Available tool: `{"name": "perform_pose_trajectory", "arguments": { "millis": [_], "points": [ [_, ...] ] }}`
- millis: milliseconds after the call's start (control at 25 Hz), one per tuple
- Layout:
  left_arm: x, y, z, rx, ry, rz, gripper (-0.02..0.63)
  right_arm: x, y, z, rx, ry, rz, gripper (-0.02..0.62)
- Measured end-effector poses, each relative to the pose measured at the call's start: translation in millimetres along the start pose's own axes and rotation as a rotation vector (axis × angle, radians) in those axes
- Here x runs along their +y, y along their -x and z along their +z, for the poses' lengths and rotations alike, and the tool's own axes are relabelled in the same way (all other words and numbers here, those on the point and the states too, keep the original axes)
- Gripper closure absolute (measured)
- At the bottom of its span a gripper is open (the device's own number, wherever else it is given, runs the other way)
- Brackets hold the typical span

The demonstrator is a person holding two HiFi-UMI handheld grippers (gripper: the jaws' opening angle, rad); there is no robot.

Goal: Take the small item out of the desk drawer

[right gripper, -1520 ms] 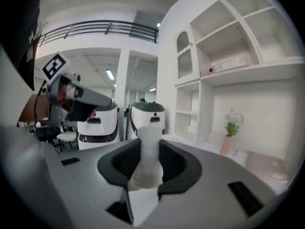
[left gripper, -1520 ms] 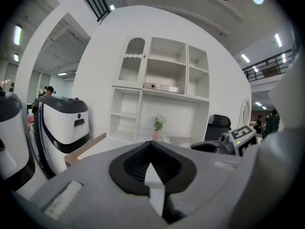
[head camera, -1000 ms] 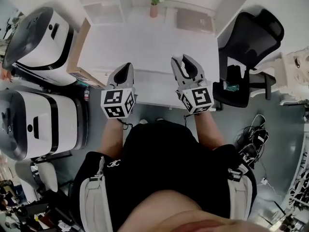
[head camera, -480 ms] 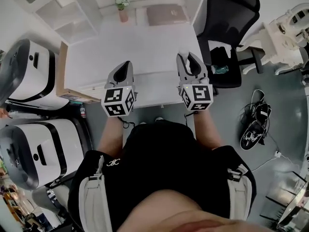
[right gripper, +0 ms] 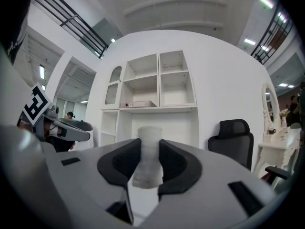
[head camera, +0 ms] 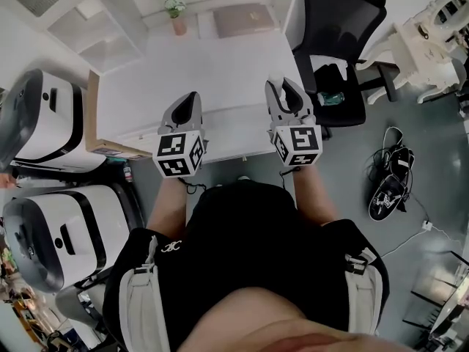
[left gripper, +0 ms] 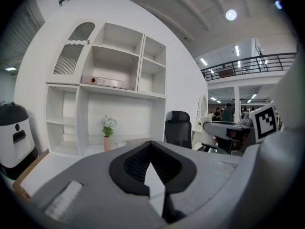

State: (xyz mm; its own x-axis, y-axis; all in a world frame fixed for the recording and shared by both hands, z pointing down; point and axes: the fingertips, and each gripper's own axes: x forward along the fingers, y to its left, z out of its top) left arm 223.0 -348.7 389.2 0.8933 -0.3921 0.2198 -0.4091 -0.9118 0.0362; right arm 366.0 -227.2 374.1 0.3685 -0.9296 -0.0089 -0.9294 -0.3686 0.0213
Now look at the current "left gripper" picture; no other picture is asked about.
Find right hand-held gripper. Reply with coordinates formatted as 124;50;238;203
202;102;279;145

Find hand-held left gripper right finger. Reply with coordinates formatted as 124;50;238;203
150;141;242;229

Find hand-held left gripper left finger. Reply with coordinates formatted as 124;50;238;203
30;141;168;229

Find white dressing table with mirror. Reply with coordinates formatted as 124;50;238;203
191;94;213;152

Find black office chair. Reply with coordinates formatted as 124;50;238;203
164;110;224;154

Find pink vase with flowers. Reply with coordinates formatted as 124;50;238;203
101;114;118;153

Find flat cardboard box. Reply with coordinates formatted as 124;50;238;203
11;148;51;200

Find white desk with hutch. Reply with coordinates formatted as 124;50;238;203
14;21;168;195

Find white black service robot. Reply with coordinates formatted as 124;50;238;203
0;101;39;181

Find white flat box red dot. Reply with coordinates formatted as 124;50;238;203
81;75;130;91

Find round ceiling light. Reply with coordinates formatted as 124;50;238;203
224;9;238;22

